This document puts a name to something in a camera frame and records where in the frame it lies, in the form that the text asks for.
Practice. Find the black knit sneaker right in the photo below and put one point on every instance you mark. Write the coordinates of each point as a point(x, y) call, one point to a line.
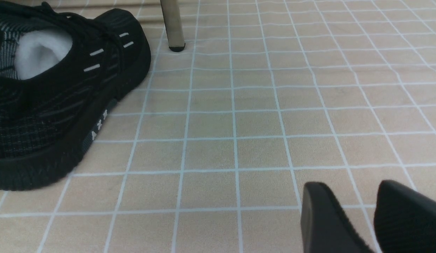
point(49, 120)

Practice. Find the stainless steel shoe rack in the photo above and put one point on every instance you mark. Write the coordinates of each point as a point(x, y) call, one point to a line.
point(172, 20)

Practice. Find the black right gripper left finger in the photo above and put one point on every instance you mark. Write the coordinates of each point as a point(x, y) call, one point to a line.
point(325, 226)

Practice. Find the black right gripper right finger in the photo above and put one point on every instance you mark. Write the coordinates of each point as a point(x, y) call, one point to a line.
point(404, 219)

